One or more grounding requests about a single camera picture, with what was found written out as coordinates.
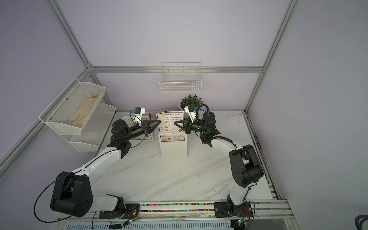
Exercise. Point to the white two-tier mesh shelf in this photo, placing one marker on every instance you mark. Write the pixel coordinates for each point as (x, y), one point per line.
(90, 137)

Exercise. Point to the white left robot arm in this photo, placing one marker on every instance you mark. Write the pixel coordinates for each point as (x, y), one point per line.
(72, 193)

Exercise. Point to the beige cloth in shelf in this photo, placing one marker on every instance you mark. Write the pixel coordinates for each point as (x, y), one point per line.
(81, 114)

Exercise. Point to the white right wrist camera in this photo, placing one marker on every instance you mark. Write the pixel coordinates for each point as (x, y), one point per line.
(191, 111)

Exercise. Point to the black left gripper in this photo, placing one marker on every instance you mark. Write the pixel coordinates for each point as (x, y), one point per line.
(146, 127)

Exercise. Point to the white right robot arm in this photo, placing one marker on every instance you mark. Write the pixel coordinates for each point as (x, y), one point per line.
(245, 165)

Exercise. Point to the dim sum menu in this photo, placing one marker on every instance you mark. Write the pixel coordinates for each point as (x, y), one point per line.
(129, 122)
(168, 131)

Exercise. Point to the white acrylic menu holder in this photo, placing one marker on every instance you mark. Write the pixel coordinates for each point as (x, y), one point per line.
(134, 131)
(173, 149)

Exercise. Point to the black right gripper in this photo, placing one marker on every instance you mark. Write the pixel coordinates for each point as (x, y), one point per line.
(188, 127)

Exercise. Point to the white wire wall basket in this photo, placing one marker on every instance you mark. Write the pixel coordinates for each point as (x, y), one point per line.
(180, 77)

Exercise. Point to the potted green plant white pot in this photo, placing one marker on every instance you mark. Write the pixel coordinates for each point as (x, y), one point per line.
(193, 100)

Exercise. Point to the aluminium frame profiles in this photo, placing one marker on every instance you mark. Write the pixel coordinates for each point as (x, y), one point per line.
(12, 156)

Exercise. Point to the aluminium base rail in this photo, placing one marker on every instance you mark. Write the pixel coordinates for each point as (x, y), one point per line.
(188, 215)

